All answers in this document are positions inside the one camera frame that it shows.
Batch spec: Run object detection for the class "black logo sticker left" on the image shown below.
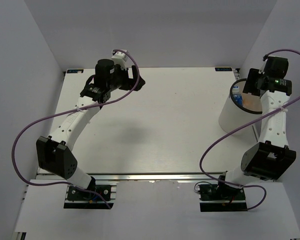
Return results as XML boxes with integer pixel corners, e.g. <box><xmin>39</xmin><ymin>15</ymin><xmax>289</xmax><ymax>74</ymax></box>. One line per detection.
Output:
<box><xmin>66</xmin><ymin>69</ymin><xmax>84</xmax><ymax>74</ymax></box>

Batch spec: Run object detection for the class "orange juice bottle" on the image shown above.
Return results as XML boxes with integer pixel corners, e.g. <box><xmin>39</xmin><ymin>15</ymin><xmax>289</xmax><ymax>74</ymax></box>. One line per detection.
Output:
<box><xmin>243</xmin><ymin>97</ymin><xmax>259</xmax><ymax>111</ymax></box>

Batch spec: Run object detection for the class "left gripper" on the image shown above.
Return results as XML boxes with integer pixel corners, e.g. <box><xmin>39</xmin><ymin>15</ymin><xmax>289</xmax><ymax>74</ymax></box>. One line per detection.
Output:
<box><xmin>107</xmin><ymin>64</ymin><xmax>145</xmax><ymax>92</ymax></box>

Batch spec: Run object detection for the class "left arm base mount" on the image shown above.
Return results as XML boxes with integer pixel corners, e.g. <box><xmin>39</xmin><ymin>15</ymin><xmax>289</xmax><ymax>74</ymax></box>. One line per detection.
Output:
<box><xmin>63</xmin><ymin>181</ymin><xmax>117</xmax><ymax>210</ymax></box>

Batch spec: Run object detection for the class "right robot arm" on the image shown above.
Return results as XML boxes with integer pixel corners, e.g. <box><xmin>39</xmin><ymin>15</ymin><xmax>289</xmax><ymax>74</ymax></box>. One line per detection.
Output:
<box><xmin>215</xmin><ymin>56</ymin><xmax>297</xmax><ymax>200</ymax></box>

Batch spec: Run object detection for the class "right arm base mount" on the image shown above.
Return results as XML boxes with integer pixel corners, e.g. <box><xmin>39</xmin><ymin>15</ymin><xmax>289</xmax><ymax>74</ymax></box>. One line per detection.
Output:
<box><xmin>194</xmin><ymin>181</ymin><xmax>248</xmax><ymax>213</ymax></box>

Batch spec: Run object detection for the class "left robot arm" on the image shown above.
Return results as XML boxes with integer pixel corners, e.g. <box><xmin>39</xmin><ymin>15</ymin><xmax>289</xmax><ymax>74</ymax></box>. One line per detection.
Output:
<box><xmin>36</xmin><ymin>55</ymin><xmax>145</xmax><ymax>200</ymax></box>

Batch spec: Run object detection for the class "aluminium table rail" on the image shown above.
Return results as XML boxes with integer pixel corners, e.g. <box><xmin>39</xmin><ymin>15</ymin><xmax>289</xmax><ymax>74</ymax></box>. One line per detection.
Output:
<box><xmin>31</xmin><ymin>172</ymin><xmax>212</xmax><ymax>182</ymax></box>

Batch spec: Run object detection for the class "white bin black rim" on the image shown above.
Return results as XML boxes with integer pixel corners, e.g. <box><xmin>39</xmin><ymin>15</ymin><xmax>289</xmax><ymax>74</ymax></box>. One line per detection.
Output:
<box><xmin>218</xmin><ymin>78</ymin><xmax>262</xmax><ymax>133</ymax></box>

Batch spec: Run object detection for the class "blue label bottle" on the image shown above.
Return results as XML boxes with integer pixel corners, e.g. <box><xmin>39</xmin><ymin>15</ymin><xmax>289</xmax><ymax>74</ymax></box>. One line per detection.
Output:
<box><xmin>232</xmin><ymin>85</ymin><xmax>244</xmax><ymax>106</ymax></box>

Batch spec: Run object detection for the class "black logo sticker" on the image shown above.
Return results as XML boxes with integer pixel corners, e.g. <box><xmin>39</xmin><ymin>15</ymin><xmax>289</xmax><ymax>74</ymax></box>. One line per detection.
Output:
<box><xmin>214</xmin><ymin>67</ymin><xmax>233</xmax><ymax>72</ymax></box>
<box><xmin>66</xmin><ymin>69</ymin><xmax>84</xmax><ymax>74</ymax></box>

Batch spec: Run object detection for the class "black logo sticker right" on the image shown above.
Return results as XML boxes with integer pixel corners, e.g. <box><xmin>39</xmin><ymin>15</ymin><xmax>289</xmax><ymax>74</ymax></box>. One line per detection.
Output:
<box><xmin>214</xmin><ymin>67</ymin><xmax>233</xmax><ymax>72</ymax></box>

